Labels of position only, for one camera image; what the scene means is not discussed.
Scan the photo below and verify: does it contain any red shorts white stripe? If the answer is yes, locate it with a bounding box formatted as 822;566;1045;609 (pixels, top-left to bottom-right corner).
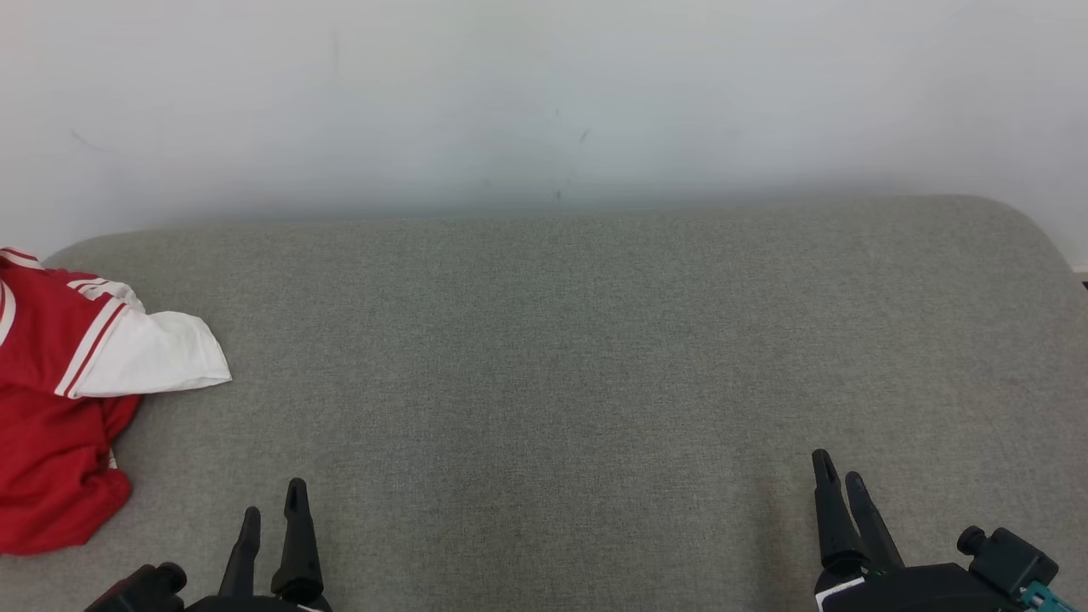
0;387;142;556

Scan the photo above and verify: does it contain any right camera cable teal plug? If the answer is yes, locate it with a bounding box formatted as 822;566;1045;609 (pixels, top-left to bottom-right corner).
1019;581;1074;612

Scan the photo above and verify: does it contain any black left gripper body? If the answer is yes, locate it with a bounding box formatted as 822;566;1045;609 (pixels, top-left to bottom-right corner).
183;595;333;612

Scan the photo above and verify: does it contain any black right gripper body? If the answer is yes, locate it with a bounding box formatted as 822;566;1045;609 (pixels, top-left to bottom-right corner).
813;562;1022;612

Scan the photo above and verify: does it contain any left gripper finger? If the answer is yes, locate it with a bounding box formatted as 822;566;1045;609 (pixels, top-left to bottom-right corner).
271;478;325;601
218;507;261;598

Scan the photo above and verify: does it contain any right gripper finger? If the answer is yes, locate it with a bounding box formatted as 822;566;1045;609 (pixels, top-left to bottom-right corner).
811;448;869;575
846;471;905;573

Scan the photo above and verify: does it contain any red Bulls jersey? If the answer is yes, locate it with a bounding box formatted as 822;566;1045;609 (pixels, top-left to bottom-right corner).
0;246;233;400

